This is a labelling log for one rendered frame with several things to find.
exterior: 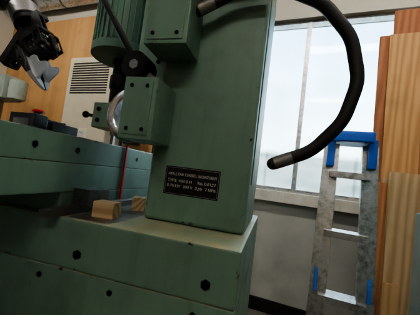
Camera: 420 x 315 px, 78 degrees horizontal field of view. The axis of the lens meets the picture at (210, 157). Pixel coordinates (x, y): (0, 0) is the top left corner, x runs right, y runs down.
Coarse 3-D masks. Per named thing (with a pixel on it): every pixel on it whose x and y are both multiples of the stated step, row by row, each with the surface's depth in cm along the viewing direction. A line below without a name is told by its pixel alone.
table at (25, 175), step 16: (0, 160) 39; (16, 160) 41; (32, 160) 44; (0, 176) 39; (16, 176) 42; (32, 176) 44; (48, 176) 48; (64, 176) 51; (80, 176) 55; (96, 176) 60; (112, 176) 67; (128, 176) 74; (144, 176) 83; (0, 192) 39; (16, 192) 42; (32, 192) 45; (48, 192) 48
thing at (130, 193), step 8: (56, 192) 51; (64, 192) 52; (72, 192) 54; (112, 192) 67; (128, 192) 75; (136, 192) 79; (144, 192) 84; (0, 200) 54; (8, 200) 54; (16, 200) 53; (24, 200) 53; (32, 200) 52; (40, 200) 52; (48, 200) 51; (56, 200) 51; (64, 200) 52; (40, 208) 52
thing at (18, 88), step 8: (0, 80) 233; (8, 80) 234; (16, 80) 230; (0, 88) 231; (8, 88) 231; (16, 88) 230; (24, 88) 235; (0, 96) 231; (8, 96) 229; (16, 96) 230; (24, 96) 236; (0, 104) 243; (0, 112) 244
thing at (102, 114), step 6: (96, 102) 70; (102, 102) 70; (108, 102) 70; (96, 108) 70; (102, 108) 70; (96, 114) 70; (102, 114) 69; (96, 120) 69; (102, 120) 69; (96, 126) 70; (102, 126) 69
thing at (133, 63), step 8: (104, 0) 59; (112, 16) 58; (120, 24) 58; (120, 32) 57; (128, 40) 58; (128, 48) 56; (128, 56) 54; (136, 56) 54; (144, 56) 53; (128, 64) 54; (136, 64) 53; (144, 64) 53; (152, 64) 56; (128, 72) 54; (136, 72) 53; (144, 72) 53; (152, 72) 56
